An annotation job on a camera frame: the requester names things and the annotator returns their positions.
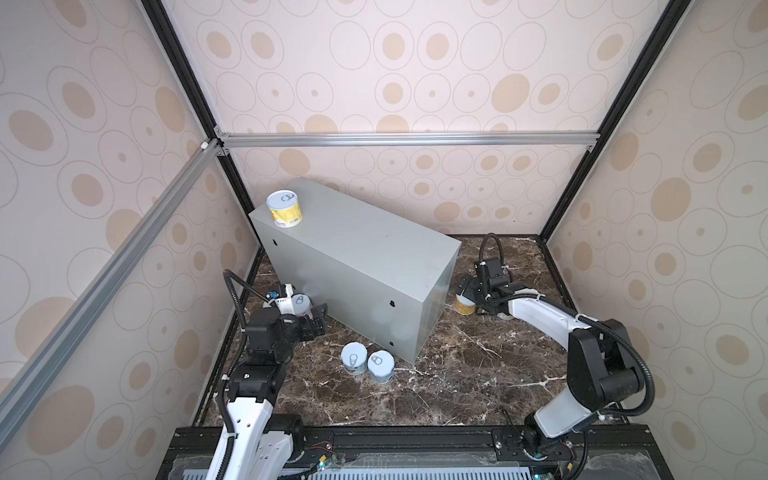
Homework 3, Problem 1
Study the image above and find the small yellow label can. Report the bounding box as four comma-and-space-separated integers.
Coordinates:
454, 294, 476, 316

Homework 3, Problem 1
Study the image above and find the tall yellow label can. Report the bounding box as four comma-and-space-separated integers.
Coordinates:
266, 189, 303, 228

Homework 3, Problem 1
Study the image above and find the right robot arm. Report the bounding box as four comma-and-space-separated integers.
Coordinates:
458, 233, 656, 460

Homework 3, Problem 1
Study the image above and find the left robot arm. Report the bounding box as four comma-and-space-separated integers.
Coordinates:
206, 269, 328, 479

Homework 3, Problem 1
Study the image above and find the pink can behind cabinet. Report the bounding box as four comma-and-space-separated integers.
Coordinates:
291, 294, 312, 317

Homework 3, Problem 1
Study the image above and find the blue label can left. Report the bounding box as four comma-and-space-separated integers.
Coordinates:
340, 342, 368, 376

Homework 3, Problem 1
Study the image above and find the blue label can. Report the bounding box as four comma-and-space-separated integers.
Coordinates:
340, 342, 368, 376
367, 350, 395, 384

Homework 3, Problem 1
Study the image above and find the grey metal cabinet box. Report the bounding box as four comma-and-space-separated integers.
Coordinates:
250, 178, 461, 363

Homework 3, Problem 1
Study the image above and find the blue label can right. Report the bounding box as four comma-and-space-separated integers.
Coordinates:
367, 350, 395, 384

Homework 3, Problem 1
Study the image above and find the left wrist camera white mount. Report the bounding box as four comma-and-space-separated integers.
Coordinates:
262, 284, 297, 316

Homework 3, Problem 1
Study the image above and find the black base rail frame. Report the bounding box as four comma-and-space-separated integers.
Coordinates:
155, 423, 676, 480

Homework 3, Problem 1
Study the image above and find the horizontal aluminium back rail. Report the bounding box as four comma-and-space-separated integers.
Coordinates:
221, 130, 600, 148

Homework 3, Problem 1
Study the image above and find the aluminium left side rail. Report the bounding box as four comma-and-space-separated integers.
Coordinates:
1, 138, 223, 449

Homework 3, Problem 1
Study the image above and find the black right corner post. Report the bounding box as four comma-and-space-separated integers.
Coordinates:
538, 0, 693, 245

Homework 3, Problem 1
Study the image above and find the black corner post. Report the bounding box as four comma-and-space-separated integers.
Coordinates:
538, 0, 693, 245
140, 0, 254, 214

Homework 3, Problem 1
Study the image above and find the black left corner post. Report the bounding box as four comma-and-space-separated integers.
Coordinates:
140, 0, 254, 214

